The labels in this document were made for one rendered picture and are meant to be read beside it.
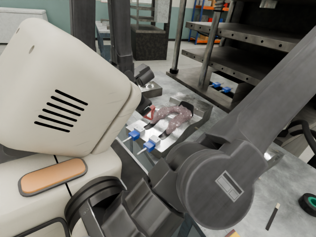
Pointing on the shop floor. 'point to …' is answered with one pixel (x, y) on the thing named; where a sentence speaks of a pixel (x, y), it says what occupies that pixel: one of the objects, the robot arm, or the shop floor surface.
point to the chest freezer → (16, 20)
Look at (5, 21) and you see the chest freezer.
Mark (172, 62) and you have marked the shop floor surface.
